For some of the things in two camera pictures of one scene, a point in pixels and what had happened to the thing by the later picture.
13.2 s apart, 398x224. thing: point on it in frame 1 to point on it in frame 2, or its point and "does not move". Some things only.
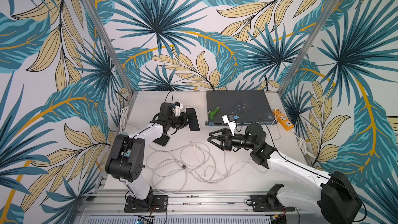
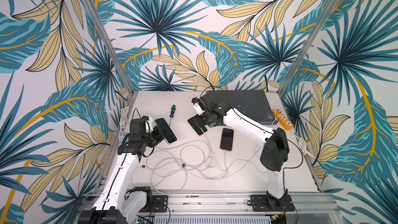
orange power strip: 285,122 does not move
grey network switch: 249,107 does not move
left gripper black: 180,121 to 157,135
